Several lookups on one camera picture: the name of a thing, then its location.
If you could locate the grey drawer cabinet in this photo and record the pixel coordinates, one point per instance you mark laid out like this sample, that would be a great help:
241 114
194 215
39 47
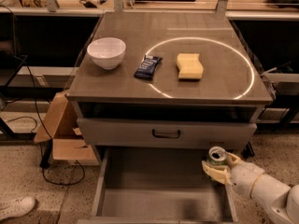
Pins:
230 89

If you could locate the closed top drawer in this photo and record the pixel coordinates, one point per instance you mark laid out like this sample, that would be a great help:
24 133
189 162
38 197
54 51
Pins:
137 133

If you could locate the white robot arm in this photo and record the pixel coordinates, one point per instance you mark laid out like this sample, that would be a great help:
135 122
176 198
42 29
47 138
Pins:
279 201

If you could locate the white sneaker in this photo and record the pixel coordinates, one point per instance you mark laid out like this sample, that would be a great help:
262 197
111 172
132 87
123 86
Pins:
17 207

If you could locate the green soda can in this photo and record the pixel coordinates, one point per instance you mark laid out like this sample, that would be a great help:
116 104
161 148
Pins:
217 155

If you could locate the blue snack bar wrapper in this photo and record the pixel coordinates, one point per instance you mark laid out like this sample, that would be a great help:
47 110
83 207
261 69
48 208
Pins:
148 66

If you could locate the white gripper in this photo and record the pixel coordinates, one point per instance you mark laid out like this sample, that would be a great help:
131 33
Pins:
245 177

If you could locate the brown cardboard box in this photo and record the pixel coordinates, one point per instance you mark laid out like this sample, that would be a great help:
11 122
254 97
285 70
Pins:
60 127

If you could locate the black drawer handle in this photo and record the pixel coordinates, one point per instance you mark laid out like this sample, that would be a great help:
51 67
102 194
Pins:
174 135

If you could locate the open middle drawer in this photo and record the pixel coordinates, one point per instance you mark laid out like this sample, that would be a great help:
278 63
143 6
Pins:
139 185

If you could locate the white ceramic bowl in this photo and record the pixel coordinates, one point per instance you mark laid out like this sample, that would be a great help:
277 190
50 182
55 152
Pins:
107 52

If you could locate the yellow sponge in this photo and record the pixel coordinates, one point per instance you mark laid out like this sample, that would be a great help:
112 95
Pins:
189 66

